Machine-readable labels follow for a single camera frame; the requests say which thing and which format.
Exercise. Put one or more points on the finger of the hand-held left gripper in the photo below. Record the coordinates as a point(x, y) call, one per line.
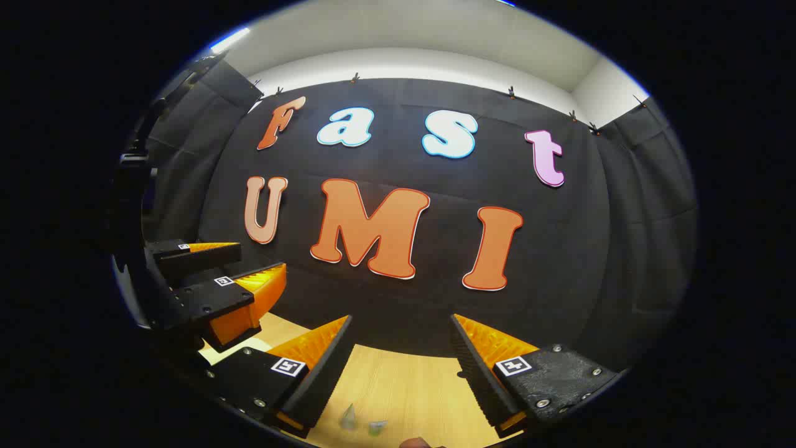
point(205, 302)
point(199, 261)

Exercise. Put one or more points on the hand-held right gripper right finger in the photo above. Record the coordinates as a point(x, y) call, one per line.
point(484, 379)

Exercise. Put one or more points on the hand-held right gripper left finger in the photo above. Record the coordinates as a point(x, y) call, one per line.
point(323, 373)

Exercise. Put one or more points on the green white cream tube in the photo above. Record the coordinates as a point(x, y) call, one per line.
point(348, 418)

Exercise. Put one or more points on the white tube with green cap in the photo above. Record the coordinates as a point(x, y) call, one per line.
point(377, 427)

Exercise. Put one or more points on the black backdrop cloth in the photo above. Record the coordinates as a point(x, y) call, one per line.
point(404, 311)

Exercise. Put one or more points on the ceiling light strip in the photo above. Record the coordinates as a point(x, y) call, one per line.
point(230, 39)

